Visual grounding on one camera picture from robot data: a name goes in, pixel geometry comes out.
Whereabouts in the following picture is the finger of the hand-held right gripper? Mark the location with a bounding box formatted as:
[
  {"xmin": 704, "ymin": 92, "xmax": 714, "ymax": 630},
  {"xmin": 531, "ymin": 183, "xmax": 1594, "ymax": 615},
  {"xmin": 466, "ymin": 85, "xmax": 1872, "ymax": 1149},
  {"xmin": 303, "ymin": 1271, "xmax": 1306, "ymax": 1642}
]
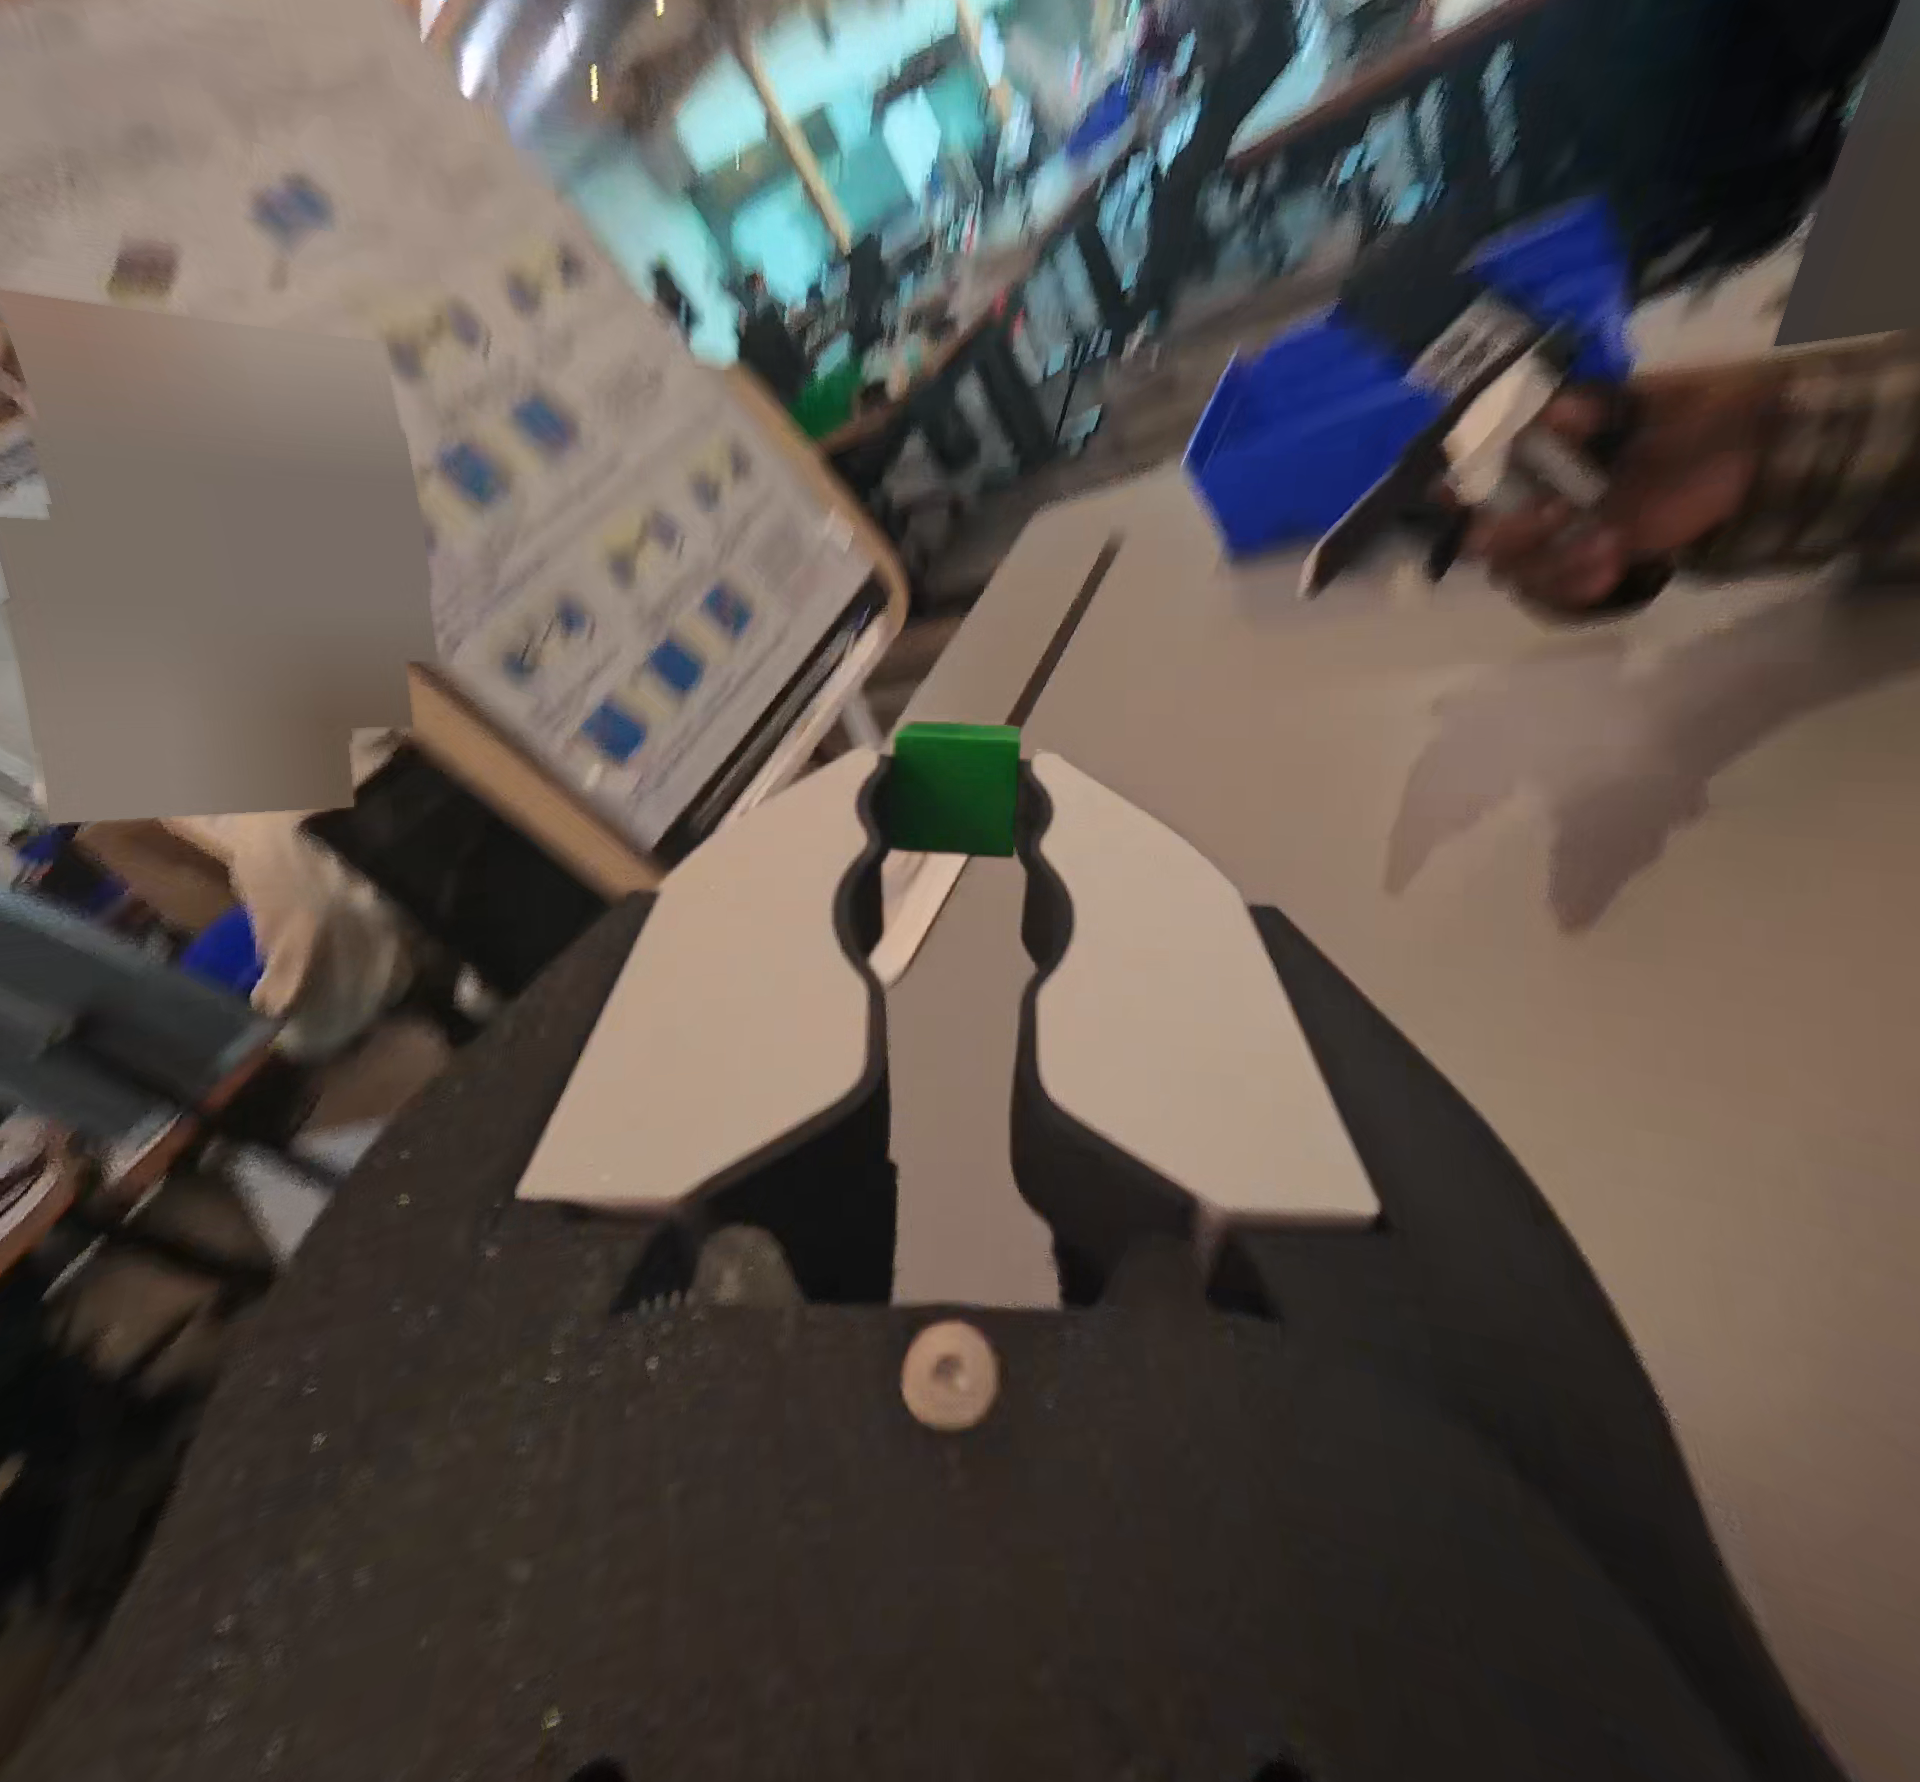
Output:
[{"xmin": 1299, "ymin": 326, "xmax": 1571, "ymax": 602}]

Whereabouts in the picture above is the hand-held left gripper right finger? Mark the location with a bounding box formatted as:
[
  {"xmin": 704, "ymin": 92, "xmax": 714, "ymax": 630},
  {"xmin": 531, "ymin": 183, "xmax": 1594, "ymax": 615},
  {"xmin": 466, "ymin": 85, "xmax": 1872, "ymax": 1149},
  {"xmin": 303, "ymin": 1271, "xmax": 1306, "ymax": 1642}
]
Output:
[{"xmin": 1020, "ymin": 749, "xmax": 1383, "ymax": 1229}]

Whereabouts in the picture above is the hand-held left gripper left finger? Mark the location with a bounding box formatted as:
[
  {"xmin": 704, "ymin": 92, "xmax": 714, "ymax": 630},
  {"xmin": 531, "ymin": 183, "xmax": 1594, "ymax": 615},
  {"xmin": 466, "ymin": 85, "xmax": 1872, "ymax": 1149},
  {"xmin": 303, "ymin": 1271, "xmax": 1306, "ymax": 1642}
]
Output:
[{"xmin": 516, "ymin": 746, "xmax": 893, "ymax": 1209}]

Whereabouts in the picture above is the blue plastic bin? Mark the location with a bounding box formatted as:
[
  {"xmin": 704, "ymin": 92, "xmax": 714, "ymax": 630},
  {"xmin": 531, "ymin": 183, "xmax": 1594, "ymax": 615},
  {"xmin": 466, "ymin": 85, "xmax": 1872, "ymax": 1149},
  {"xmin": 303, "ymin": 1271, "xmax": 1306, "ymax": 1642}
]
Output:
[{"xmin": 1184, "ymin": 195, "xmax": 1639, "ymax": 566}]

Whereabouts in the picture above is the green cube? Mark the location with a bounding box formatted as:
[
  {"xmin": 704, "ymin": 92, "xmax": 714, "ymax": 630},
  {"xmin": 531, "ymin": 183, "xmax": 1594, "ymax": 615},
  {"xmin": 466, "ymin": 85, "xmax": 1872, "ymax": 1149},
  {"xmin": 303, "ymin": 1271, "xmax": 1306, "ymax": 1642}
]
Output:
[{"xmin": 881, "ymin": 723, "xmax": 1023, "ymax": 860}]

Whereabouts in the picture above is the person's right hand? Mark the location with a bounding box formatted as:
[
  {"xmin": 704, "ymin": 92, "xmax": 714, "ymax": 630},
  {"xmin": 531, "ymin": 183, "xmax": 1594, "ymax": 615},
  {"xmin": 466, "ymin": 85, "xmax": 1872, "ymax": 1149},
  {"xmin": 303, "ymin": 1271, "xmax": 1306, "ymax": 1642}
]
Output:
[{"xmin": 1463, "ymin": 365, "xmax": 1779, "ymax": 615}]

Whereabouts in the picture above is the wood-framed instruction board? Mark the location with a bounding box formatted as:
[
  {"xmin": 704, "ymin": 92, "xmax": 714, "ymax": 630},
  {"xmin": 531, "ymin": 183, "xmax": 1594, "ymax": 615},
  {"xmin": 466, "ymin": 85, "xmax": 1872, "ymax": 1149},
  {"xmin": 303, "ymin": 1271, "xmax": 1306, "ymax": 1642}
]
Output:
[{"xmin": 0, "ymin": 0, "xmax": 907, "ymax": 900}]

